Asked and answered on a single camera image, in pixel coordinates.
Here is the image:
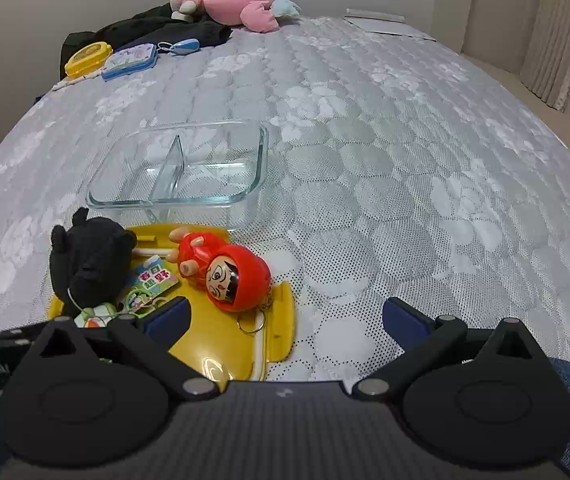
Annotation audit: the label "black plush bear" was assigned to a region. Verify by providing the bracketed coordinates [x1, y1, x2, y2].
[49, 206, 138, 317]

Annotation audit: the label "green orange charm keychain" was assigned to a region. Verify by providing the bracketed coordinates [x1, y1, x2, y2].
[74, 304, 120, 329]

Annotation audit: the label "small blue corded gadget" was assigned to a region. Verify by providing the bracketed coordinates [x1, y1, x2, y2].
[157, 38, 201, 57]

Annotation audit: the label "green small toy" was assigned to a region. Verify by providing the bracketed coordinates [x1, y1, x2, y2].
[121, 255, 182, 313]

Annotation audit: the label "clear glass divided container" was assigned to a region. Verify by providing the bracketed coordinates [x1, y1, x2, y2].
[85, 121, 270, 231]

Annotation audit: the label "white paper sheets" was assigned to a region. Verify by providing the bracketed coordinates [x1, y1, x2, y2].
[342, 8, 438, 42]

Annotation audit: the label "red doll keychain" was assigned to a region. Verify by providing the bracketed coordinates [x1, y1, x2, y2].
[166, 226, 272, 335]

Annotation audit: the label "beige curtain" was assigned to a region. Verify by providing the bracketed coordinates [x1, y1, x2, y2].
[460, 0, 570, 111]

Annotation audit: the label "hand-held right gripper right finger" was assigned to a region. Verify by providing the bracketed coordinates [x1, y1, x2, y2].
[352, 296, 550, 401]

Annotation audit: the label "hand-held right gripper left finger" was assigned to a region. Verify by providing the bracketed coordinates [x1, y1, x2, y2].
[25, 296, 218, 401]

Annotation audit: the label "black clothing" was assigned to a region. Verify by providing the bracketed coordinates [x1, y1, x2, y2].
[59, 2, 233, 81]

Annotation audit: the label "yellow plastic container lid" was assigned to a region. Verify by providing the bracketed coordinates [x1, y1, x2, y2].
[48, 224, 297, 383]

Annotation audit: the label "small yellow lidded box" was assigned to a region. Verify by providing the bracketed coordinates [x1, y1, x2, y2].
[64, 41, 114, 80]

